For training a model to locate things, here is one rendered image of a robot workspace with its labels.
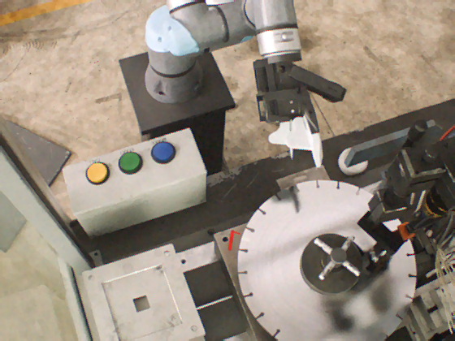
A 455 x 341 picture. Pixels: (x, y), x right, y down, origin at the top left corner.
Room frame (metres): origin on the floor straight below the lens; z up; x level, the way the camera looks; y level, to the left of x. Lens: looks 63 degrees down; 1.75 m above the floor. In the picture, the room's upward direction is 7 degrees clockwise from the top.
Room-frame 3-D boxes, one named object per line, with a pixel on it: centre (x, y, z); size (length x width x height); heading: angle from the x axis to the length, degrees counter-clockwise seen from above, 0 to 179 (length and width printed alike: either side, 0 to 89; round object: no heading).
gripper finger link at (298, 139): (0.42, -0.11, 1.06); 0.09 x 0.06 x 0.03; 19
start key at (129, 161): (0.42, 0.21, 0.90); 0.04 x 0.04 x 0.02
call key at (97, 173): (0.39, 0.27, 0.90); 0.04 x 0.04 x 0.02
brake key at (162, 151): (0.46, 0.15, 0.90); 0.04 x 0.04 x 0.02
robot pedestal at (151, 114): (0.75, 0.18, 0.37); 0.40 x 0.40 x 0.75; 27
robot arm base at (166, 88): (0.75, 0.18, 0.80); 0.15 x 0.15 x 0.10
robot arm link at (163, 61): (0.76, 0.18, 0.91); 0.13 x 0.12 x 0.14; 120
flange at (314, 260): (0.25, -0.19, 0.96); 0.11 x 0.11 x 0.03
